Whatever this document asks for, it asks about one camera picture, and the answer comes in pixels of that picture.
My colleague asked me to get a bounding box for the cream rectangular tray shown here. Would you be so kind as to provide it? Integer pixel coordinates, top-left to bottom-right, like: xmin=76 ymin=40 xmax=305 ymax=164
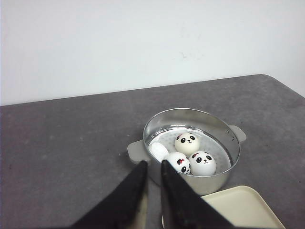
xmin=201 ymin=186 xmax=284 ymax=229

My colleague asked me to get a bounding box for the panda bun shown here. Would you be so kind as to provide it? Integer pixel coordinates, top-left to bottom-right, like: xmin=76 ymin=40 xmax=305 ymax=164
xmin=174 ymin=133 xmax=200 ymax=156
xmin=150 ymin=142 xmax=169 ymax=162
xmin=164 ymin=152 xmax=191 ymax=175
xmin=188 ymin=151 xmax=216 ymax=176

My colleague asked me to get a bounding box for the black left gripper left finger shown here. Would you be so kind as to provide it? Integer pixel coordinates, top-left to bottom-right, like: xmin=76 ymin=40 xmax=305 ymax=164
xmin=71 ymin=161 xmax=148 ymax=229

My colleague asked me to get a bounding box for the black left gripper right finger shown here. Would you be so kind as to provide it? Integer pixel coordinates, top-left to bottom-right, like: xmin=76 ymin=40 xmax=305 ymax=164
xmin=161 ymin=160 xmax=234 ymax=229

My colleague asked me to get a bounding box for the stainless steel steamer pot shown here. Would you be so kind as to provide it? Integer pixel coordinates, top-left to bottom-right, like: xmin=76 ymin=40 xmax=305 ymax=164
xmin=127 ymin=108 xmax=246 ymax=196

